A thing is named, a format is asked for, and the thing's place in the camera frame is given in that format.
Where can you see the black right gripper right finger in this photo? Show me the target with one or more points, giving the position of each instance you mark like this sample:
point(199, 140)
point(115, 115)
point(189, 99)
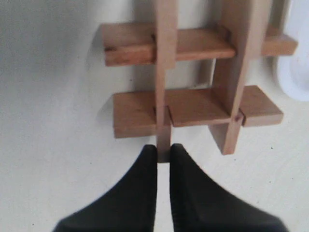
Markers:
point(199, 204)

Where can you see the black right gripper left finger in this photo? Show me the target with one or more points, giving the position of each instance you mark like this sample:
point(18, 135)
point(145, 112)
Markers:
point(129, 206)

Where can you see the wooden notched crosspiece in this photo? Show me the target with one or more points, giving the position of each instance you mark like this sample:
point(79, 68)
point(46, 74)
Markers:
point(135, 44)

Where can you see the wooden notched piece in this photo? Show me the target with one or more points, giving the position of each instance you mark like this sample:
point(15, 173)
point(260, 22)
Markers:
point(166, 20)
point(243, 24)

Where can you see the white plastic tray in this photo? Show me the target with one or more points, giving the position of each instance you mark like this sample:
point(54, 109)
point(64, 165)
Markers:
point(292, 72)

